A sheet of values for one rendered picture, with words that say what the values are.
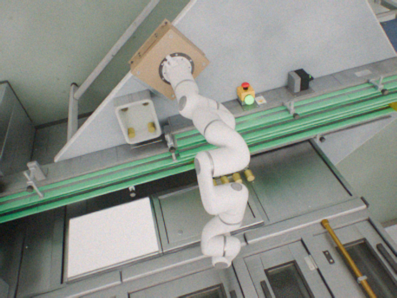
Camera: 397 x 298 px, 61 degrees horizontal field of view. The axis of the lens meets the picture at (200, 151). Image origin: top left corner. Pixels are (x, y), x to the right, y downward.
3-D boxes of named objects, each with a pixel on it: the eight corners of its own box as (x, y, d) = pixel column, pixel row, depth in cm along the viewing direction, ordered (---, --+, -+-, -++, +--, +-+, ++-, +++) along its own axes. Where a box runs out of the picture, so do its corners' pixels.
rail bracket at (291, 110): (280, 104, 169) (292, 120, 160) (281, 93, 164) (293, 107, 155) (288, 103, 170) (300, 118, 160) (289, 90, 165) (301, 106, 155)
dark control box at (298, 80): (286, 84, 178) (293, 93, 172) (287, 71, 173) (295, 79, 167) (301, 81, 179) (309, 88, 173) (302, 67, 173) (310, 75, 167)
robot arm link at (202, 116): (211, 115, 109) (248, 126, 118) (185, 87, 128) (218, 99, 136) (198, 140, 113) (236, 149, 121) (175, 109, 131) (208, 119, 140)
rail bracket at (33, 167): (39, 172, 171) (35, 207, 154) (23, 148, 159) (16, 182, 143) (49, 170, 171) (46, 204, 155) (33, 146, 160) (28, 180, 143)
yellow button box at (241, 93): (237, 97, 175) (241, 106, 170) (236, 85, 170) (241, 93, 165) (250, 94, 176) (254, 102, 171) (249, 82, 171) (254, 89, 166)
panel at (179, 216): (68, 222, 170) (66, 284, 146) (66, 218, 168) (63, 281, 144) (239, 172, 179) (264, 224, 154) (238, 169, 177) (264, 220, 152)
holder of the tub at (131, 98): (129, 141, 176) (130, 151, 171) (113, 97, 158) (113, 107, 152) (160, 133, 178) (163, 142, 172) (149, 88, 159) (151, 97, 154)
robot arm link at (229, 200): (226, 187, 123) (188, 196, 118) (234, 139, 110) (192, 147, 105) (248, 220, 112) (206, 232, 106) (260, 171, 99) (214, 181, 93)
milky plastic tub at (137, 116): (126, 134, 172) (127, 145, 166) (112, 98, 157) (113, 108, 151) (159, 125, 174) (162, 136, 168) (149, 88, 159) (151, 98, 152)
